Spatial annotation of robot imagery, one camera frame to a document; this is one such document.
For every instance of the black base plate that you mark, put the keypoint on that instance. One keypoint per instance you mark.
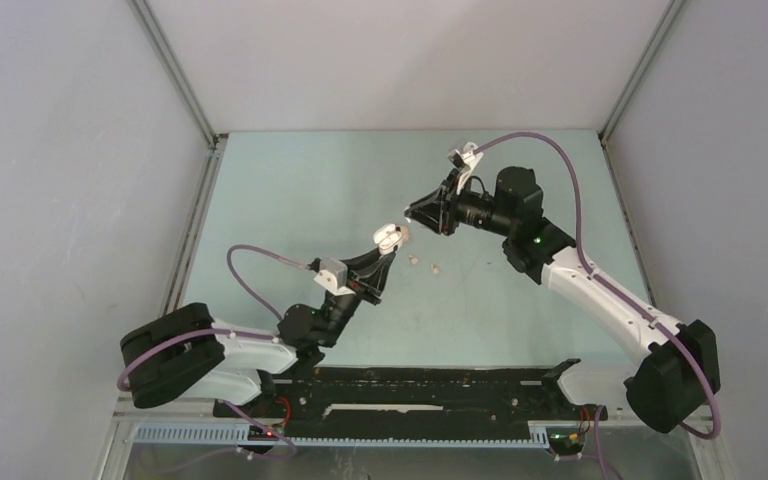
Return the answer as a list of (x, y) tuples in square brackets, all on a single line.
[(412, 403)]

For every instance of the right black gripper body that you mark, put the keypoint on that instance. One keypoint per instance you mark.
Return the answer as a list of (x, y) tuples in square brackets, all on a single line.
[(478, 210)]

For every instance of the aluminium frame rail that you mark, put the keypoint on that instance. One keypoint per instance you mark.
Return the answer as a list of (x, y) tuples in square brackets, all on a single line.
[(661, 411)]

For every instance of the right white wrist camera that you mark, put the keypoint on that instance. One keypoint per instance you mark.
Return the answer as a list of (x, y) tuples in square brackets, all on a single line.
[(466, 158)]

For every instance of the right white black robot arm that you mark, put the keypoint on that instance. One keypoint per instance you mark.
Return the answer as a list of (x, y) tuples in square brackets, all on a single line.
[(677, 364)]

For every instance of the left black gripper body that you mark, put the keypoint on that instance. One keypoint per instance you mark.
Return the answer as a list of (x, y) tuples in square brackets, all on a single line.
[(357, 283)]

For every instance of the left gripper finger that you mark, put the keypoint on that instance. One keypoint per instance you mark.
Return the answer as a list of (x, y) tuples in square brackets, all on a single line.
[(375, 282), (370, 261)]

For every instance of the white slotted cable duct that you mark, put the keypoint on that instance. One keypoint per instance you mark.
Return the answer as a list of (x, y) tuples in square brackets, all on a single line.
[(247, 435)]

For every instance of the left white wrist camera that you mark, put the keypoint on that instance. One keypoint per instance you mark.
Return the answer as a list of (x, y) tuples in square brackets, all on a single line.
[(332, 275)]

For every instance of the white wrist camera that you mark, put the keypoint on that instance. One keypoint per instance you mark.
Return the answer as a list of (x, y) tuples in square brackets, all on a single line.
[(466, 158), (332, 275)]

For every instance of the white earbud charging case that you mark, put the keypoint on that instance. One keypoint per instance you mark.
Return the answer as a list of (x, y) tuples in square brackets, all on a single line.
[(389, 238)]

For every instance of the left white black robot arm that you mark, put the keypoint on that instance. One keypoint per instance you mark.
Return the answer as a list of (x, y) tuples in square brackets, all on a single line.
[(188, 353)]

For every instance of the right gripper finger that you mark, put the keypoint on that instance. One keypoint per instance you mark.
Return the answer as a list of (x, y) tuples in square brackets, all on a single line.
[(437, 222), (434, 204)]

